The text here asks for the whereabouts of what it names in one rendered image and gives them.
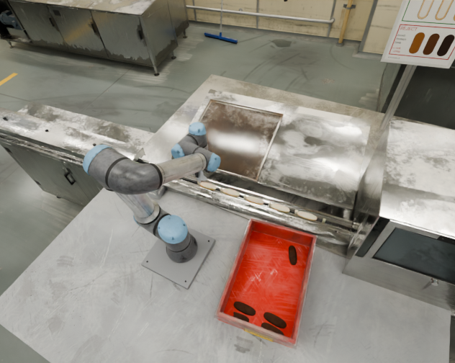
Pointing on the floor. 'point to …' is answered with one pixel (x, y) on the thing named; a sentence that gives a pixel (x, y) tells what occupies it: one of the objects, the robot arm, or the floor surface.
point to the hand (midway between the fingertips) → (201, 175)
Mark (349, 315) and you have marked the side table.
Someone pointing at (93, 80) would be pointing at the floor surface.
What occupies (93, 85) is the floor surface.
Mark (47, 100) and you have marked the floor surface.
